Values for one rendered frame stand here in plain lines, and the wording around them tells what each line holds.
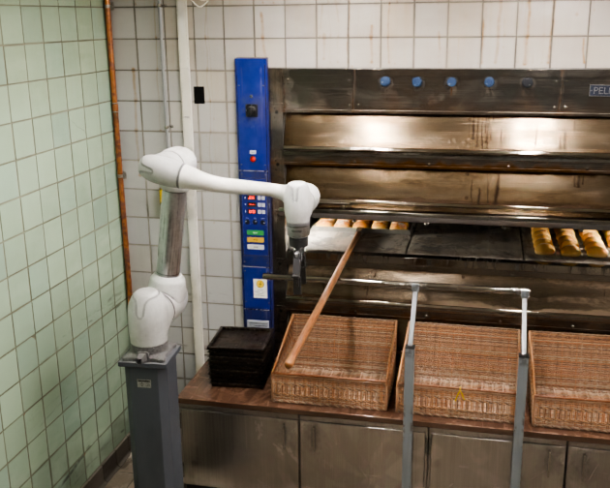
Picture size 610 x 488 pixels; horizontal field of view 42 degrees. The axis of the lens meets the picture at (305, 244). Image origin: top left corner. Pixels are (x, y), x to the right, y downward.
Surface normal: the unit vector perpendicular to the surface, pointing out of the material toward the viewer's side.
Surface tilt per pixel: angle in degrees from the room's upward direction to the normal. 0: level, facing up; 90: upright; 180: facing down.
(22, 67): 90
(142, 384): 90
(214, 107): 90
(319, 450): 90
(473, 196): 70
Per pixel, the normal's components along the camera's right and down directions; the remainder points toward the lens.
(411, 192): -0.21, -0.07
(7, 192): 0.98, 0.05
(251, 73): -0.22, 0.27
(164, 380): 0.59, 0.22
